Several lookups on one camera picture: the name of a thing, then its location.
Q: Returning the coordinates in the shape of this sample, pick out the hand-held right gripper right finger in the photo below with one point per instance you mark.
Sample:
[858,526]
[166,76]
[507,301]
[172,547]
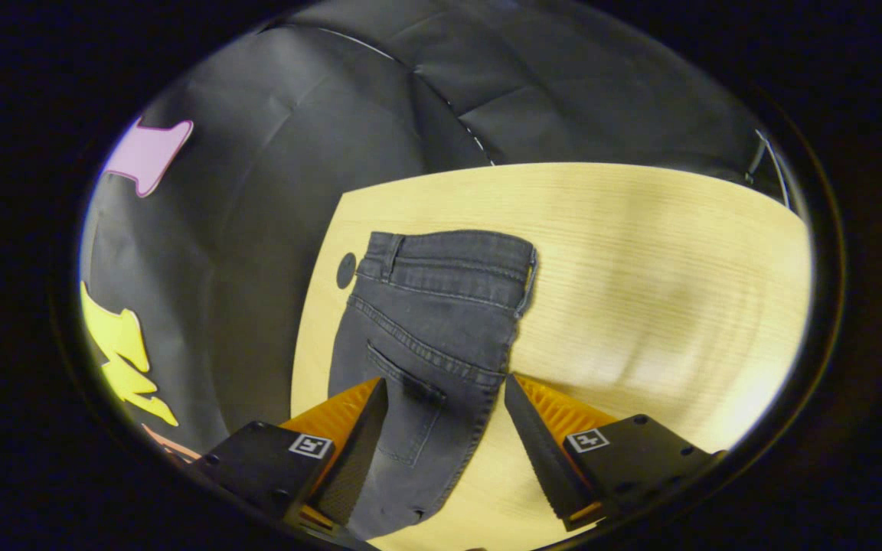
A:
[540,451]

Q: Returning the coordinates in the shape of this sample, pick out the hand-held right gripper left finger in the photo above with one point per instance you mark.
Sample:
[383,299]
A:
[357,459]

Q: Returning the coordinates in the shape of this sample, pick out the dark grey jeans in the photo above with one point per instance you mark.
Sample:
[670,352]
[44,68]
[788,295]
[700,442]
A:
[441,321]

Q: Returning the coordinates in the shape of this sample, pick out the black round desk grommet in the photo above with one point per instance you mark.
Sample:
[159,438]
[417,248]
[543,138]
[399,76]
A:
[345,270]

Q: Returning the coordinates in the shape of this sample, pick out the black backdrop cloth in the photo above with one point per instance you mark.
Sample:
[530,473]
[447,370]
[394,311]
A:
[295,153]

